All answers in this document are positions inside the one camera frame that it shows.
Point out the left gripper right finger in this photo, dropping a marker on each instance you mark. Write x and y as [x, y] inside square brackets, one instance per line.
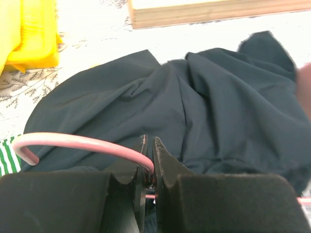
[166, 171]

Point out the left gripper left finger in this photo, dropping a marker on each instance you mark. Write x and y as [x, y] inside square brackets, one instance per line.
[124, 198]

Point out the dark navy shorts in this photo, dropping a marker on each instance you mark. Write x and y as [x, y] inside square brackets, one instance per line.
[216, 111]

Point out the pink hanger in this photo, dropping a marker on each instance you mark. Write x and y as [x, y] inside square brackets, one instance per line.
[21, 143]

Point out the wooden hanger rack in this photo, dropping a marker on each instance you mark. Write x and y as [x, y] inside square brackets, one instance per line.
[159, 13]

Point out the green white striped cloth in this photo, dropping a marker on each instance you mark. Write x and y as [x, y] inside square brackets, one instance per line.
[9, 161]

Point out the yellow plastic bin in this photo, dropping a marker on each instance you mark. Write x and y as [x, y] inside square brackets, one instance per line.
[39, 41]

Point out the pink divided tray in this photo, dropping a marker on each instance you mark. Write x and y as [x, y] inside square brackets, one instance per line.
[304, 85]

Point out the yellow shirt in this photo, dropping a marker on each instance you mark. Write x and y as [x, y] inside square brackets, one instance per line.
[12, 29]

